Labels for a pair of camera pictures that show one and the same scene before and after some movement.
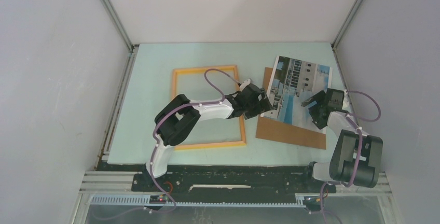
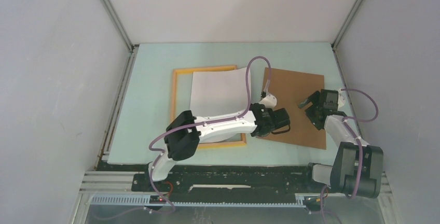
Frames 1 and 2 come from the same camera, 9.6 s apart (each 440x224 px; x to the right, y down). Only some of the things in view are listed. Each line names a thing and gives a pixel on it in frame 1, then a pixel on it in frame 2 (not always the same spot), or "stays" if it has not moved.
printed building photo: x=291 y=81 → x=219 y=92
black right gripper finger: x=319 y=115 stays
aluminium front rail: x=347 y=182 stays
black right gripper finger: x=319 y=96 stays
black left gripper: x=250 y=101 → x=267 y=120
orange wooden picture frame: x=208 y=70 stays
